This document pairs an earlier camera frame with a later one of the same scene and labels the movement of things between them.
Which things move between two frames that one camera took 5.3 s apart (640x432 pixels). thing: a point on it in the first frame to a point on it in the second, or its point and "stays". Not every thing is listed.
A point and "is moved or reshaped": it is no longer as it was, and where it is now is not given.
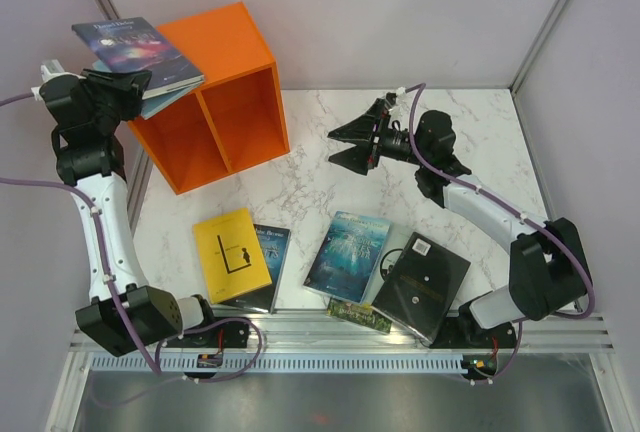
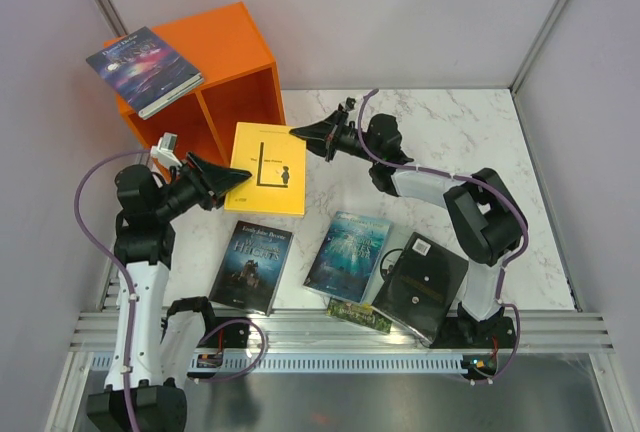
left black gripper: [129, 86] to [212, 182]
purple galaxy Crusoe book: [133, 44] is moved or reshaped
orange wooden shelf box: [235, 120] stays
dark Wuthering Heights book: [273, 242] stays
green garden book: [360, 313] stays
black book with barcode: [421, 285] stays
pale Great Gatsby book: [395, 247] stays
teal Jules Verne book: [347, 256] stays
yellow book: [232, 257] to [276, 158]
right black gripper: [364, 156] to [322, 137]
